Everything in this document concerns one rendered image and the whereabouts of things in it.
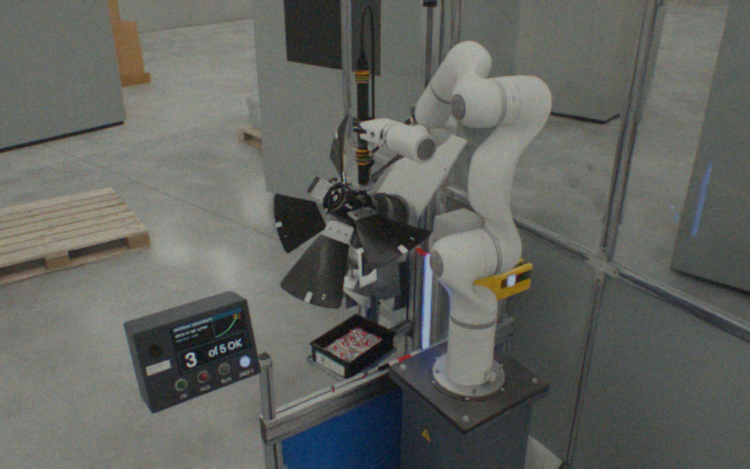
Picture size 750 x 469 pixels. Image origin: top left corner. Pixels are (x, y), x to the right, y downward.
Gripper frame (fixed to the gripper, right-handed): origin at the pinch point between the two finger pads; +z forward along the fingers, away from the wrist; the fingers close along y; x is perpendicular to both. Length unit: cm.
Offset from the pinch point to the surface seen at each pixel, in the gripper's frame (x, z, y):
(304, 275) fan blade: -50, 4, -21
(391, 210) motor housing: -33.6, 2.0, 12.8
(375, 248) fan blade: -33.9, -18.2, -7.3
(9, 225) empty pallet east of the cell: -138, 320, -93
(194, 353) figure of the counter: -32, -42, -72
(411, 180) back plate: -29.7, 12.8, 29.5
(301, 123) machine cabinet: -79, 256, 110
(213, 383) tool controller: -40, -44, -69
